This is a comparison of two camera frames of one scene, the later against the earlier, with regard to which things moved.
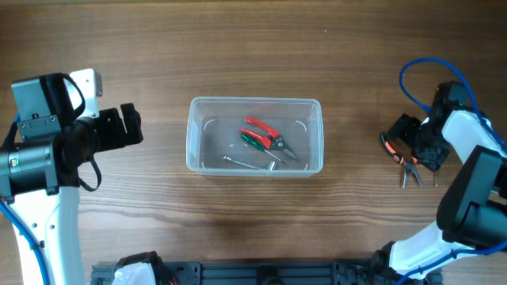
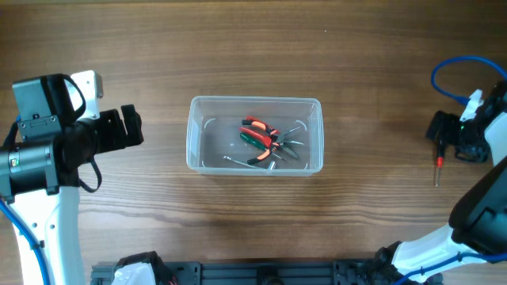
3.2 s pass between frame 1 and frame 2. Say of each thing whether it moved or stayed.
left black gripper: stayed
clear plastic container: stayed
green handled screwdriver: stayed
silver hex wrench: stayed
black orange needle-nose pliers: moved
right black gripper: moved
